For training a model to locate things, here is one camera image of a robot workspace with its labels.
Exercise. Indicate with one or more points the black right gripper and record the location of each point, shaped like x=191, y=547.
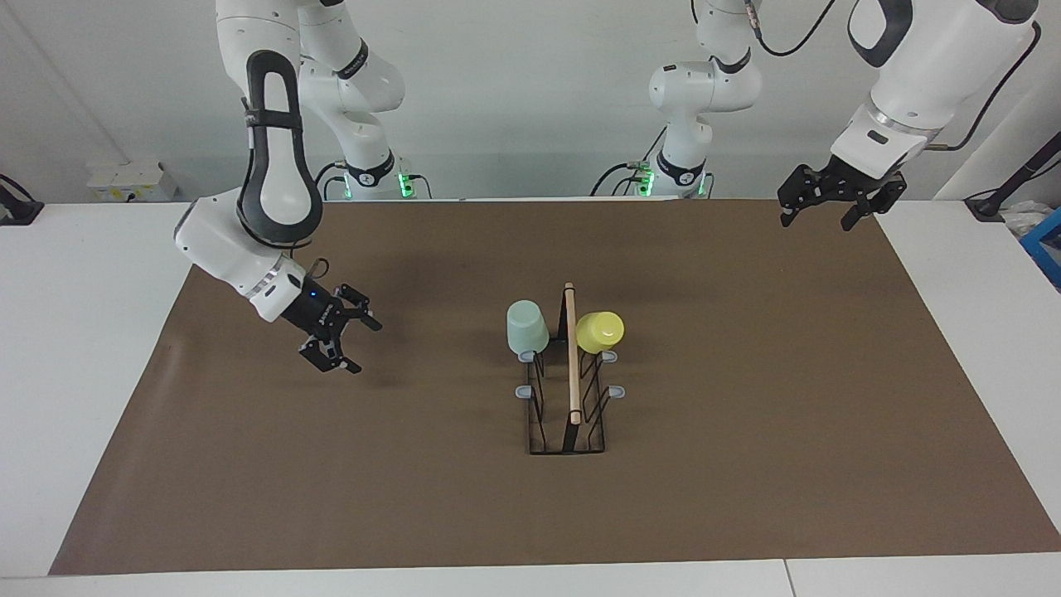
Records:
x=315, y=313

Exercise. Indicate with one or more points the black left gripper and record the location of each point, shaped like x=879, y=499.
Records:
x=854, y=178

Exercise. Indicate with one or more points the pale green plastic cup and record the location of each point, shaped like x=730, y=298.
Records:
x=527, y=327

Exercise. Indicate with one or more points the yellow plastic cup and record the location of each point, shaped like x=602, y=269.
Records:
x=598, y=332

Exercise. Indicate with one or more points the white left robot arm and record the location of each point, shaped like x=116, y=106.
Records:
x=937, y=58

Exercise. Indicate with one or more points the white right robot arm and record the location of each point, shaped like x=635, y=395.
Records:
x=224, y=240

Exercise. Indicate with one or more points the brown table mat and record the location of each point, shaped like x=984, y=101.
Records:
x=331, y=497

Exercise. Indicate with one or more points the black angled stand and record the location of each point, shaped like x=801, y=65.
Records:
x=1015, y=178

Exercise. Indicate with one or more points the white wall power box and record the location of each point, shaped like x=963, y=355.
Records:
x=133, y=182

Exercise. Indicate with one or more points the black clamp mount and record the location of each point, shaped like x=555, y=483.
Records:
x=18, y=211

